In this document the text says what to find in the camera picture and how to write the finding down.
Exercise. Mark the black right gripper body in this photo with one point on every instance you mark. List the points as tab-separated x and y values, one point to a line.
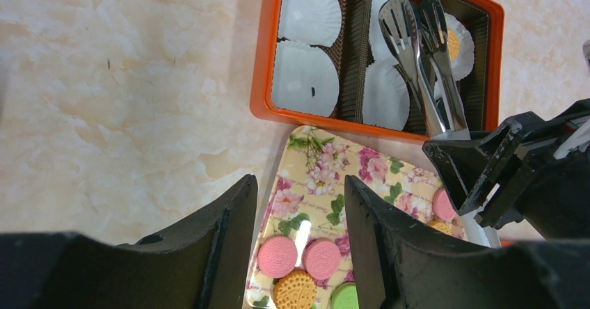
551	188

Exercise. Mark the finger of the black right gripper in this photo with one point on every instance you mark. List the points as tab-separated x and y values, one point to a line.
469	169

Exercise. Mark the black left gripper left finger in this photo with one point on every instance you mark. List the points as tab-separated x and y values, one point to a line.
201	261

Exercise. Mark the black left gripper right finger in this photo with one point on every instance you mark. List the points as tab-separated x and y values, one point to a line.
400	262

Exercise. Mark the orange cookie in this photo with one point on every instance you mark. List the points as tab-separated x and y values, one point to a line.
442	226
453	45
295	290

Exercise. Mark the metal tongs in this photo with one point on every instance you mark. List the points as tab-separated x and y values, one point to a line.
432	82

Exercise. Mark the orange cookie box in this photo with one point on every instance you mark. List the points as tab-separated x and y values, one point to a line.
351	54

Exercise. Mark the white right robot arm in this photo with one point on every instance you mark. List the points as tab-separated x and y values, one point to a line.
528	169

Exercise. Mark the pink cookie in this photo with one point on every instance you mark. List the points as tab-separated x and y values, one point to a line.
442	206
321	259
277	256

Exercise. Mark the green cookie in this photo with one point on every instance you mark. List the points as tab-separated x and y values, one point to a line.
345	297

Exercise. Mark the floral serving tray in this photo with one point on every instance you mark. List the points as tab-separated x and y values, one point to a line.
307	198

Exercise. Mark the white paper cupcake liner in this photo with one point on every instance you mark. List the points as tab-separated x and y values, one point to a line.
464	64
386	100
304	79
393	32
313	22

